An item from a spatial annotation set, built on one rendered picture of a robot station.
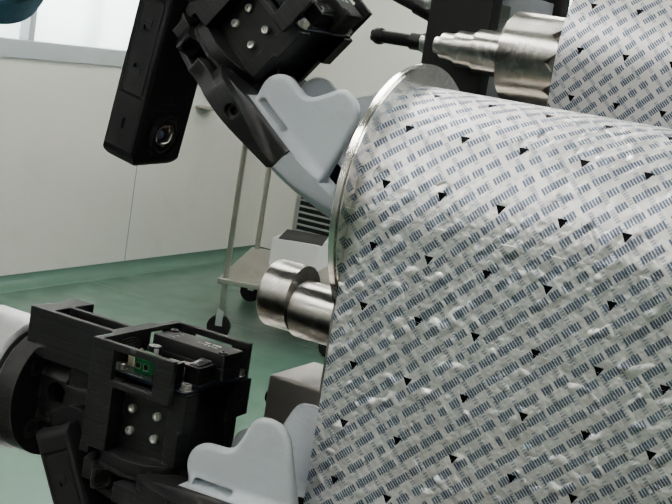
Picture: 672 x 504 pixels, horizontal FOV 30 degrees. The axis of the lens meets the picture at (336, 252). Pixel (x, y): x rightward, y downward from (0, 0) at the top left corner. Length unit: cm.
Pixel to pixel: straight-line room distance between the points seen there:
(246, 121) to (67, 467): 21
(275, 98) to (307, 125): 2
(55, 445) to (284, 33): 25
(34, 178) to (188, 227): 125
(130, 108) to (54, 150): 506
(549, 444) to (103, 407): 23
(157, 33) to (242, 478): 26
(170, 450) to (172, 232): 598
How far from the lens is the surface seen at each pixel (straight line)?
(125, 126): 75
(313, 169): 67
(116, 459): 66
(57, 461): 69
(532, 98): 87
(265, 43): 69
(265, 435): 61
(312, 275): 73
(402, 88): 62
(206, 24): 70
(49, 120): 575
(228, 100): 67
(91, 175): 602
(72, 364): 69
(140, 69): 74
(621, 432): 56
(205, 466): 64
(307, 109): 67
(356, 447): 61
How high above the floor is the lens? 133
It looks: 10 degrees down
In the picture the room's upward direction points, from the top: 9 degrees clockwise
